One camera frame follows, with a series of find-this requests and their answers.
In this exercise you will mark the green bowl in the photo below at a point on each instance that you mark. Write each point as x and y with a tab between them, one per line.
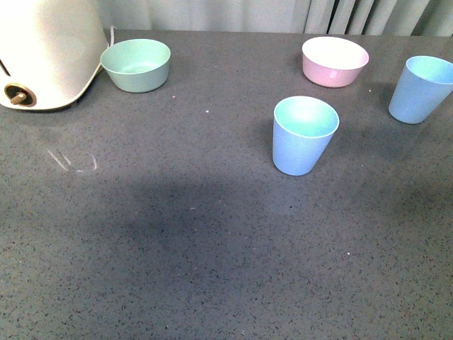
137	65

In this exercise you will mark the pink bowl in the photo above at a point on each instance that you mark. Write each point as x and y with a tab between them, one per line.
332	62

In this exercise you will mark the blue cup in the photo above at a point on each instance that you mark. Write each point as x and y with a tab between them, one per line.
424	83
302	128

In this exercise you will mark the cream two-slot toaster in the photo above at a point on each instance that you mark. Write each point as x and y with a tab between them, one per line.
50	52

